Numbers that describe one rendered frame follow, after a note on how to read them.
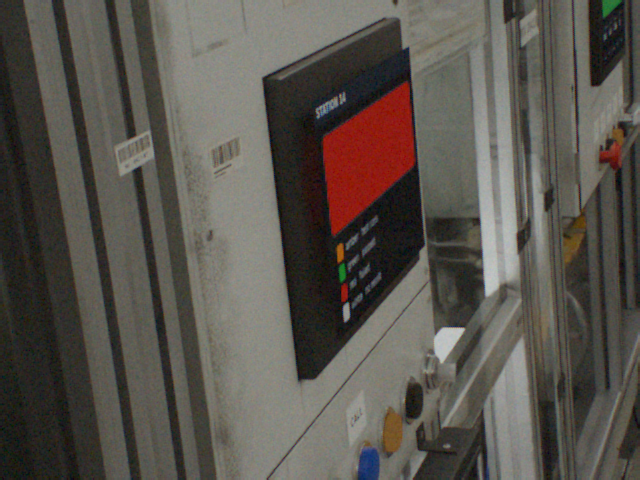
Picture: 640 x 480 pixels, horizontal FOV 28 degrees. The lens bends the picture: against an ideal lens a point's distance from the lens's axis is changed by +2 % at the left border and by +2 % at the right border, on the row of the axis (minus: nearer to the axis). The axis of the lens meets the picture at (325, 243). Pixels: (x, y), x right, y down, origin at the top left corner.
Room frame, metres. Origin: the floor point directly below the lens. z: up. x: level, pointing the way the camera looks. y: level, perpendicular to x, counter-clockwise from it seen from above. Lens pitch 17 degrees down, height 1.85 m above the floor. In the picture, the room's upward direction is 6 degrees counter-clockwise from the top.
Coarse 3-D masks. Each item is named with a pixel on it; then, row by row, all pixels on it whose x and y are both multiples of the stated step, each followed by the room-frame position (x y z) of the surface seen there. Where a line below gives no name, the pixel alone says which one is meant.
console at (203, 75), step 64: (192, 0) 0.70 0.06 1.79; (256, 0) 0.77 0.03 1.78; (320, 0) 0.87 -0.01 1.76; (384, 0) 1.00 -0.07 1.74; (192, 64) 0.69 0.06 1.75; (256, 64) 0.76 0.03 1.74; (320, 64) 0.83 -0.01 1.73; (192, 128) 0.68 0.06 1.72; (256, 128) 0.75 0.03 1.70; (192, 192) 0.67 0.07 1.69; (256, 192) 0.74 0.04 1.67; (320, 192) 0.81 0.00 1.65; (192, 256) 0.67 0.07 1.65; (256, 256) 0.73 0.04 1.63; (320, 256) 0.79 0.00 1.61; (192, 320) 0.68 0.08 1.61; (256, 320) 0.72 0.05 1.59; (320, 320) 0.78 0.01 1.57; (384, 320) 0.94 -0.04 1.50; (192, 384) 0.69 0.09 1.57; (256, 384) 0.71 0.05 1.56; (320, 384) 0.80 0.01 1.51; (384, 384) 0.92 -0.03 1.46; (256, 448) 0.70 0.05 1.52; (320, 448) 0.79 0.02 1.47; (384, 448) 0.90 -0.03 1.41
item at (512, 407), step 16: (512, 48) 1.45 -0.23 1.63; (512, 80) 1.44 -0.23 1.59; (528, 336) 1.44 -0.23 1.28; (512, 368) 1.43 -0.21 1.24; (512, 384) 1.43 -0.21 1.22; (512, 400) 1.43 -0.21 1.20; (512, 416) 1.43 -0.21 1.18; (432, 432) 1.06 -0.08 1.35; (512, 432) 1.43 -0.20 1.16; (512, 448) 1.43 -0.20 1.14
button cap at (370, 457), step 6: (366, 450) 0.85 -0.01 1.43; (372, 450) 0.85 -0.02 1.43; (366, 456) 0.85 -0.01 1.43; (372, 456) 0.85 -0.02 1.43; (378, 456) 0.86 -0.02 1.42; (366, 462) 0.84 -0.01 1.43; (372, 462) 0.85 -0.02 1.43; (378, 462) 0.86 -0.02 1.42; (360, 468) 0.84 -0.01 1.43; (366, 468) 0.84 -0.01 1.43; (372, 468) 0.85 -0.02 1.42; (378, 468) 0.86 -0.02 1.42; (360, 474) 0.84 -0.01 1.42; (366, 474) 0.84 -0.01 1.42; (372, 474) 0.85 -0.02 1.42; (378, 474) 0.86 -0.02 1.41
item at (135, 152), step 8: (136, 136) 0.64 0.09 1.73; (144, 136) 0.65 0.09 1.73; (120, 144) 0.62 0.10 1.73; (128, 144) 0.63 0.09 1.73; (136, 144) 0.64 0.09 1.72; (144, 144) 0.65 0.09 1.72; (152, 144) 0.65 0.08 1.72; (120, 152) 0.62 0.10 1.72; (128, 152) 0.63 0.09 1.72; (136, 152) 0.64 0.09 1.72; (144, 152) 0.64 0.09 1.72; (152, 152) 0.65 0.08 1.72; (120, 160) 0.62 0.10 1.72; (128, 160) 0.63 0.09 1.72; (136, 160) 0.64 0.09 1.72; (144, 160) 0.64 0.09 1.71; (120, 168) 0.62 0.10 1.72; (128, 168) 0.63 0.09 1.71; (120, 176) 0.62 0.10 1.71
